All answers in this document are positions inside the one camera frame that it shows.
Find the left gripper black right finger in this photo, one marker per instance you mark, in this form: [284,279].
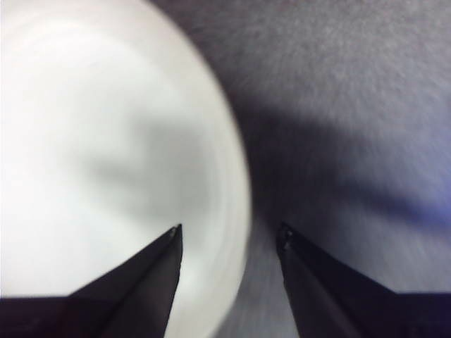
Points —
[334,303]

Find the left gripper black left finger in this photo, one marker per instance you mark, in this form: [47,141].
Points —
[123,303]

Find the cream yellow plate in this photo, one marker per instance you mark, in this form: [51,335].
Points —
[105,88]

